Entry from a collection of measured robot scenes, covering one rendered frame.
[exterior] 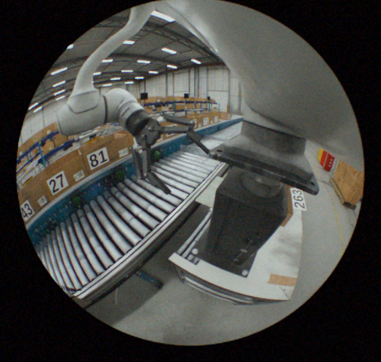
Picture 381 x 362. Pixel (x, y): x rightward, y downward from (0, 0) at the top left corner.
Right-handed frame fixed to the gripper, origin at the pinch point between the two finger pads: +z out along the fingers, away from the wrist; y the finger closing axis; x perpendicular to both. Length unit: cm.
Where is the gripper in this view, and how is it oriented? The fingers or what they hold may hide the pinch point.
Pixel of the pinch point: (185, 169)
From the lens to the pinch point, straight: 30.2
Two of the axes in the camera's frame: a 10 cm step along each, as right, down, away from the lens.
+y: 7.0, -7.1, -0.7
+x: 1.4, 0.4, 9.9
